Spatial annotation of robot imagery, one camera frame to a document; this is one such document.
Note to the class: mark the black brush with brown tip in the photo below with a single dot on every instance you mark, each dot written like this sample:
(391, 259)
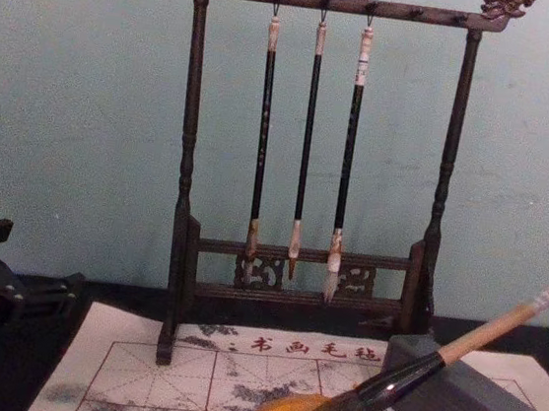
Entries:
(262, 139)

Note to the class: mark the black table cloth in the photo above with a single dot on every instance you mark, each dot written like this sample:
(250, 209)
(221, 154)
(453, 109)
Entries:
(8, 363)

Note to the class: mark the thin black calligraphy brush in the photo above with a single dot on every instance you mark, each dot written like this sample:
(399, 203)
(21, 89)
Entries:
(306, 145)

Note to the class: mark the black brush with white tip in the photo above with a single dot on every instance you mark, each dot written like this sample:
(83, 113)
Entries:
(349, 149)

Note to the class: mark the white felt mat, red grid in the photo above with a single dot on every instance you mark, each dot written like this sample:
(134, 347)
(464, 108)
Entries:
(160, 381)

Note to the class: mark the dark carved wooden brush rack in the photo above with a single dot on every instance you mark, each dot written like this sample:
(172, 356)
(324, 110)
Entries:
(187, 156)

